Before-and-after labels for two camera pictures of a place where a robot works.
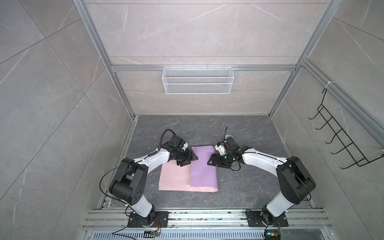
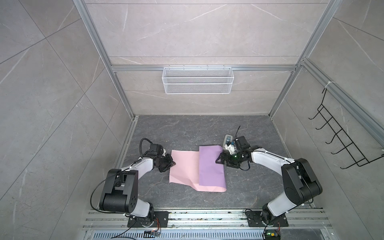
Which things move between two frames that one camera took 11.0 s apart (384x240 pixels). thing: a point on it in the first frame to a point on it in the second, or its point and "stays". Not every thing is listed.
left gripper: (190, 156) to (170, 162)
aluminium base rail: (205, 224) stays
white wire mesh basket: (197, 80) stays
